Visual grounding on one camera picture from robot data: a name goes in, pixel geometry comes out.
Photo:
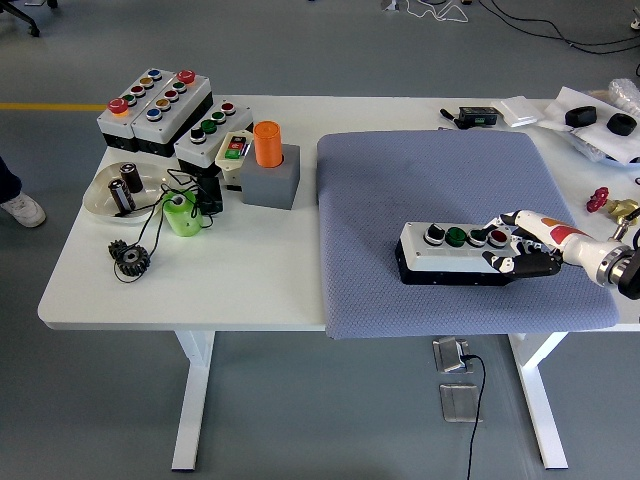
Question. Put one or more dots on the small metal bracket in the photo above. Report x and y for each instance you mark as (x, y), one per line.
(390, 5)

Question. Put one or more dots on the green plastic cylinder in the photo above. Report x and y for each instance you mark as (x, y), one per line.
(182, 218)

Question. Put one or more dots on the cream red-green switch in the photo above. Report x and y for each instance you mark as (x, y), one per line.
(229, 161)

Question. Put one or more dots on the dark cylindrical capacitor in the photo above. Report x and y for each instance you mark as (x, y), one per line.
(132, 180)
(121, 197)

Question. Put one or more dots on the black screwdriver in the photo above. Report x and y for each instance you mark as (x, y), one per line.
(449, 116)

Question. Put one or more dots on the person's leg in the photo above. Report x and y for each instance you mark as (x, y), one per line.
(7, 175)

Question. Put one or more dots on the five-button box with mushroom button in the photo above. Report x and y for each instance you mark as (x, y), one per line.
(116, 129)
(166, 129)

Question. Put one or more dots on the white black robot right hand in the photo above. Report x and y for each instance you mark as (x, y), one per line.
(555, 235)

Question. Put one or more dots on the white wall switch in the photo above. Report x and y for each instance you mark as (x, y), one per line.
(519, 112)

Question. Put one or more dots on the closed metal floor plate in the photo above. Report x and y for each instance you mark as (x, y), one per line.
(460, 402)

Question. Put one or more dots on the clear bubble wrap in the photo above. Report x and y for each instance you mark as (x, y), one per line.
(625, 95)

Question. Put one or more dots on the grey block holder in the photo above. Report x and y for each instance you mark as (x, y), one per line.
(269, 188)

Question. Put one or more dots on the shallow clear dish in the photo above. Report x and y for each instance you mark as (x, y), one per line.
(99, 201)

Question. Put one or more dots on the black office chair base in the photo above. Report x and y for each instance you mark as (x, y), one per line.
(20, 17)

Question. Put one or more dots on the person's white shoe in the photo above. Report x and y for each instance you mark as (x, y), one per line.
(22, 210)

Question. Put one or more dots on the black module with green terminal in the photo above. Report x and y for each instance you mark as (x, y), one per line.
(479, 116)

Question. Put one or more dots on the small dark metal gear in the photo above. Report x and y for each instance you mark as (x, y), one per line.
(116, 250)

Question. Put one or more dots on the grey-blue textured mat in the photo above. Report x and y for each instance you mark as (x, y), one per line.
(380, 200)

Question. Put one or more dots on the small black box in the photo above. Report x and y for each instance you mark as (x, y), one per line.
(210, 198)

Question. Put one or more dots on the large dark metal gear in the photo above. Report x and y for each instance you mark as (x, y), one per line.
(134, 263)

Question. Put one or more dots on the orange cylinder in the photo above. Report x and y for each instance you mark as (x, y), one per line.
(268, 146)

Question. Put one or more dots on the four-button control box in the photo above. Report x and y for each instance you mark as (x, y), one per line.
(440, 260)
(201, 149)

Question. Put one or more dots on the open metal floor socket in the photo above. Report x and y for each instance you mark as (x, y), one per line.
(450, 355)

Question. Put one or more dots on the white table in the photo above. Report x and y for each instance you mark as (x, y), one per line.
(225, 280)

